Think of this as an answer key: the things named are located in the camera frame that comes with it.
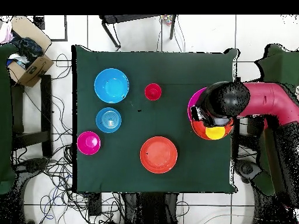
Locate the black bench frame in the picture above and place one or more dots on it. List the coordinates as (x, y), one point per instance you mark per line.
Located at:
(46, 105)

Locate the small blue bowl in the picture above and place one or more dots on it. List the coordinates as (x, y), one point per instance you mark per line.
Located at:
(108, 120)

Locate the small magenta bowl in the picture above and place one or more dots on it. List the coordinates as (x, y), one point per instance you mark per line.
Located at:
(88, 142)

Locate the large pink bowl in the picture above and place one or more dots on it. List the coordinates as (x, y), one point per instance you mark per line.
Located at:
(193, 100)

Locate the orange-red bowl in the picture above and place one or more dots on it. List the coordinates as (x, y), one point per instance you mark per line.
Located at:
(158, 155)
(198, 130)

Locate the yellow cup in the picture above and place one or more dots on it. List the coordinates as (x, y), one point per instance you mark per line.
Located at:
(215, 133)

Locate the dark blue cloth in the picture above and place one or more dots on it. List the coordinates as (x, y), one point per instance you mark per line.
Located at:
(28, 49)

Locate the black pedestal leg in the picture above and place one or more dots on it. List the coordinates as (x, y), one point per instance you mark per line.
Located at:
(246, 169)
(35, 164)

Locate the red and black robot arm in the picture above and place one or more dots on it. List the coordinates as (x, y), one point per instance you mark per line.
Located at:
(268, 100)

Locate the dark green tablecloth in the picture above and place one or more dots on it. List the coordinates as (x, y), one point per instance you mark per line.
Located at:
(163, 70)

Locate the colourful small objects pile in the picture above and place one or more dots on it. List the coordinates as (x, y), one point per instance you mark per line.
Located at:
(167, 19)

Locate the green cloth covered table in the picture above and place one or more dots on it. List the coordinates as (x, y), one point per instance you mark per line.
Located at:
(280, 67)
(5, 116)

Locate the black stool frame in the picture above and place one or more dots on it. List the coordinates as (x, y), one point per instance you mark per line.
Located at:
(109, 19)

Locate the cardboard box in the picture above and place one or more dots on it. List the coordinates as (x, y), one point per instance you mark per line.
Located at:
(35, 70)

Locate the red cup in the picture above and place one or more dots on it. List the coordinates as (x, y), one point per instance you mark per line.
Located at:
(153, 91)

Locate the black rectangular box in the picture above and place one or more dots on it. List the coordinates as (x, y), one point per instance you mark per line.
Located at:
(94, 205)

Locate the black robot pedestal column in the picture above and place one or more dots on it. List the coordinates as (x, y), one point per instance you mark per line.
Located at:
(149, 207)

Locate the large blue bowl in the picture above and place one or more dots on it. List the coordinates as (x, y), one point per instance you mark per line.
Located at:
(111, 85)

